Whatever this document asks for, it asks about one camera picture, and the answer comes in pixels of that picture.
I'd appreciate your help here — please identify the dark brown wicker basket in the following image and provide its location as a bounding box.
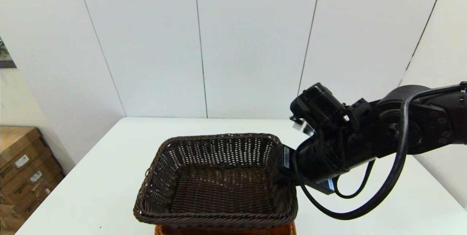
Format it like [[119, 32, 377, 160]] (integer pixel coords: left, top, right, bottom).
[[133, 133, 299, 230]]

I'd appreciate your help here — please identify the orange wicker basket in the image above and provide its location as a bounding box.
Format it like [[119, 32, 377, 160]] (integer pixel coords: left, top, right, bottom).
[[154, 221, 297, 235]]

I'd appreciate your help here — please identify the brown cardboard box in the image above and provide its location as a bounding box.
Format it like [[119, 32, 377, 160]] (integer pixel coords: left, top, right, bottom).
[[0, 177, 67, 235], [0, 126, 55, 181], [0, 157, 65, 206]]

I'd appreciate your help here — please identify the green plant on dark ledge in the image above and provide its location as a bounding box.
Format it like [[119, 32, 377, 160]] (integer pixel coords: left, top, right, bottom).
[[0, 37, 17, 69]]

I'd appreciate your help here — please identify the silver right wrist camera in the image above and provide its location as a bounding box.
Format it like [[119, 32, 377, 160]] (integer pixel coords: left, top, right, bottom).
[[291, 116, 315, 136]]

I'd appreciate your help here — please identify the black looped gripper cable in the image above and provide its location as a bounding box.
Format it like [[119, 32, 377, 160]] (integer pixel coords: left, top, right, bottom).
[[333, 158, 376, 199]]

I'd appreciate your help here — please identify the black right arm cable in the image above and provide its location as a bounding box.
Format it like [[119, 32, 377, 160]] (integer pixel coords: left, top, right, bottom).
[[295, 82, 467, 221]]

